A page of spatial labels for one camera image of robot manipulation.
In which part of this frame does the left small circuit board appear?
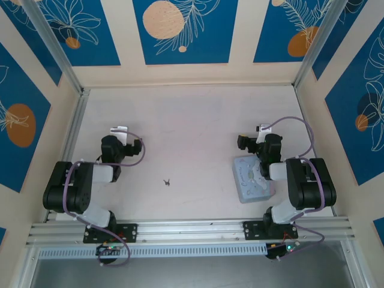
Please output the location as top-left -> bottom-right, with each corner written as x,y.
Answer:
95,244 -> 124,256

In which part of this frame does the small circuit board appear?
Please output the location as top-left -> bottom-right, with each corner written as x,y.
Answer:
95,244 -> 124,256
266,242 -> 301,259

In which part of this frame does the right small circuit board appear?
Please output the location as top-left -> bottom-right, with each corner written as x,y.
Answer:
266,242 -> 301,259

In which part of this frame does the grey metal panel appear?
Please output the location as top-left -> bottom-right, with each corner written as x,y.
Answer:
29,257 -> 355,288

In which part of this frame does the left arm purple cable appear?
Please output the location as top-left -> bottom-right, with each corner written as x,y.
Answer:
62,130 -> 146,268

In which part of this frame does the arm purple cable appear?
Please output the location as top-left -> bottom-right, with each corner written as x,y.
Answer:
62,130 -> 146,268
263,116 -> 328,262

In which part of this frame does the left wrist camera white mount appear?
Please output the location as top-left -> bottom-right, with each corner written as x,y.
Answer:
110,125 -> 129,146

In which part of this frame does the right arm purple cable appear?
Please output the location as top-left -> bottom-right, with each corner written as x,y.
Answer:
263,116 -> 328,262

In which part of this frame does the aluminium side rail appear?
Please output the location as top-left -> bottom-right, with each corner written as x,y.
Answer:
292,85 -> 339,217
44,88 -> 91,223

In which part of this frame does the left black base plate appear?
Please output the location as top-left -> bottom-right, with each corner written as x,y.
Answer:
83,223 -> 139,244

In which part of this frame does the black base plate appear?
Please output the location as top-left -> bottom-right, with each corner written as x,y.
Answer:
83,223 -> 139,244
243,220 -> 299,241

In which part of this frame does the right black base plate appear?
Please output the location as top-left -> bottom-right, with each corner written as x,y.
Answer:
243,220 -> 299,241

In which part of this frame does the aluminium cross rail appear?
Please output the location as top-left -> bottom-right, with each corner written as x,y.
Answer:
26,217 -> 356,246

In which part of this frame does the aluminium frame post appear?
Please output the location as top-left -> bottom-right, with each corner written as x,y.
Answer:
22,0 -> 84,94
293,0 -> 349,88

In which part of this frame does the white slotted cable duct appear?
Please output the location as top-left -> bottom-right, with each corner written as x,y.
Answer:
38,243 -> 269,260

